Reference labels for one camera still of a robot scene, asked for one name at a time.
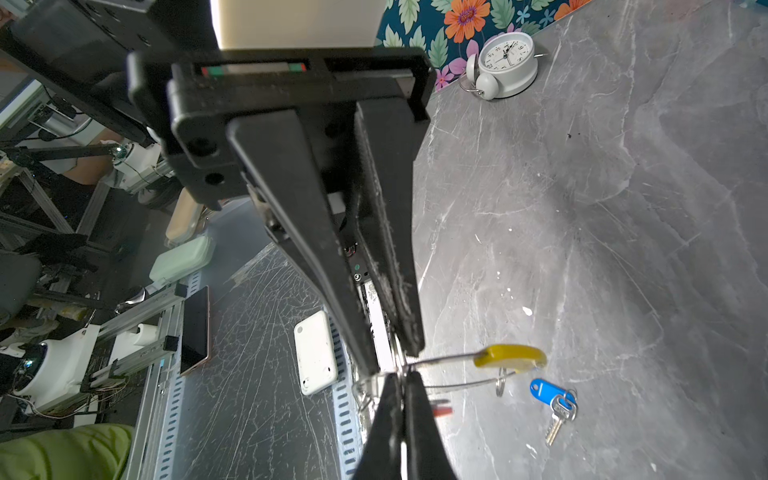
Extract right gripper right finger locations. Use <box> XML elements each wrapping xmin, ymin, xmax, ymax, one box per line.
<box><xmin>404</xmin><ymin>371</ymin><xmax>457</xmax><ymax>479</ymax></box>

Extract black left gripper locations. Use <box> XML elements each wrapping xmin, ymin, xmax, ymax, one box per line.
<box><xmin>126</xmin><ymin>47</ymin><xmax>436</xmax><ymax>376</ymax></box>

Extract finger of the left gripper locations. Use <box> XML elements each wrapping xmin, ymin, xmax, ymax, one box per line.
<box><xmin>355</xmin><ymin>98</ymin><xmax>425</xmax><ymax>357</ymax></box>

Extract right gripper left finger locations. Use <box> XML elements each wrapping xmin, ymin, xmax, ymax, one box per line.
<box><xmin>353</xmin><ymin>373</ymin><xmax>403</xmax><ymax>480</ymax></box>

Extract large grey perforated keyring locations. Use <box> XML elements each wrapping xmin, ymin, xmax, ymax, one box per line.
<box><xmin>394</xmin><ymin>344</ymin><xmax>548</xmax><ymax>394</ymax></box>

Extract key with blue tag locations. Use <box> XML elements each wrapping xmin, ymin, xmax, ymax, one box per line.
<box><xmin>529</xmin><ymin>378</ymin><xmax>579</xmax><ymax>447</ymax></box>

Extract key with red tag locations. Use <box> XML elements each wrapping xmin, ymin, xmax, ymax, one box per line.
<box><xmin>430</xmin><ymin>399</ymin><xmax>453</xmax><ymax>418</ymax></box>

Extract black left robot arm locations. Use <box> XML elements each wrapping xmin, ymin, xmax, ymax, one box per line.
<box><xmin>1</xmin><ymin>1</ymin><xmax>436</xmax><ymax>374</ymax></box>

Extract beige oblong case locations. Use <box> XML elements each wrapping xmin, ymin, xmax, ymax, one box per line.
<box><xmin>165</xmin><ymin>188</ymin><xmax>204</xmax><ymax>247</ymax></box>

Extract white device at front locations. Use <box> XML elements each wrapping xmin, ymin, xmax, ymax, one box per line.
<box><xmin>293</xmin><ymin>311</ymin><xmax>338</xmax><ymax>396</ymax></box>

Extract pale green case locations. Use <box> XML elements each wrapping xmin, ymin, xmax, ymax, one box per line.
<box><xmin>149</xmin><ymin>236</ymin><xmax>215</xmax><ymax>285</ymax></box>

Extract white alarm clock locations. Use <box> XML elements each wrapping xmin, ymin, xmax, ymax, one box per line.
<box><xmin>465</xmin><ymin>32</ymin><xmax>538</xmax><ymax>101</ymax></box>

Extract dark smartphone on bench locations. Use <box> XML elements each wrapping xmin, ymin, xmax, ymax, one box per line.
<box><xmin>180</xmin><ymin>286</ymin><xmax>211</xmax><ymax>376</ymax></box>

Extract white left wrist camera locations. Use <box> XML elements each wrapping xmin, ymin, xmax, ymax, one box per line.
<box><xmin>210</xmin><ymin>0</ymin><xmax>387</xmax><ymax>50</ymax></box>

